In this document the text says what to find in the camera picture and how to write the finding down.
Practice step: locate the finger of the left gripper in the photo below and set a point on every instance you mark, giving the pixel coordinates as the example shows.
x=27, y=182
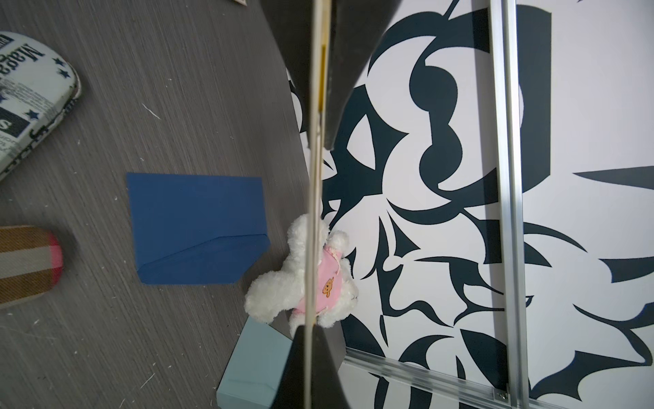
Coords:
x=356, y=29
x=290, y=22

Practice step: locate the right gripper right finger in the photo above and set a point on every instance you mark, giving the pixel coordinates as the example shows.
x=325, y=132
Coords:
x=329, y=350

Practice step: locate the cream envelope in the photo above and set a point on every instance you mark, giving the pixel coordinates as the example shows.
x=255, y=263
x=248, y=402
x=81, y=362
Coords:
x=316, y=135

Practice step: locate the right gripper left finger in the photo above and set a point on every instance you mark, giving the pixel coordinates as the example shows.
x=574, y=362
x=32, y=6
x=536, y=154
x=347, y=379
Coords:
x=290, y=393

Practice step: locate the light blue envelope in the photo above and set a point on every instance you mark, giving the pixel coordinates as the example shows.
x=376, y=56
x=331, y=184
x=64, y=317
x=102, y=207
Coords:
x=255, y=368

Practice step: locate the white black patterned glasses case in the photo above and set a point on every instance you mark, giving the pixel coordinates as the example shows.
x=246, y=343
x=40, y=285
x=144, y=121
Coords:
x=38, y=89

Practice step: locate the brown plaid glasses case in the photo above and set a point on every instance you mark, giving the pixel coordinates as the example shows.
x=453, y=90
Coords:
x=31, y=263

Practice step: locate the dark blue envelope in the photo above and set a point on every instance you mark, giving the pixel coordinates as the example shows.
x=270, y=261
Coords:
x=196, y=230

